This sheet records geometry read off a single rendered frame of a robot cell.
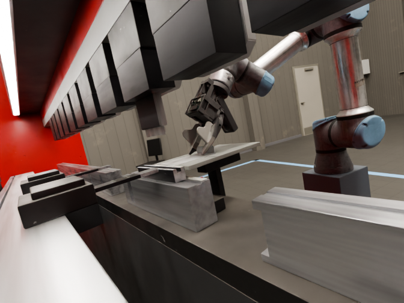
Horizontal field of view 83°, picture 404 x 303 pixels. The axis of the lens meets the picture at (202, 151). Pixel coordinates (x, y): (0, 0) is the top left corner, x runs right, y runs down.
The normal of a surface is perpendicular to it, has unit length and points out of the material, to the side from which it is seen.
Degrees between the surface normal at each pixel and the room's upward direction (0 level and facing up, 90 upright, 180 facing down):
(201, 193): 90
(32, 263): 0
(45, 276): 0
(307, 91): 90
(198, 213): 90
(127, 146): 90
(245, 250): 0
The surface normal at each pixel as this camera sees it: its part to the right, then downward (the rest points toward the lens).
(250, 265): -0.20, -0.97
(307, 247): -0.77, 0.23
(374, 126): 0.27, 0.20
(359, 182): 0.40, 0.04
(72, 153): 0.62, -0.02
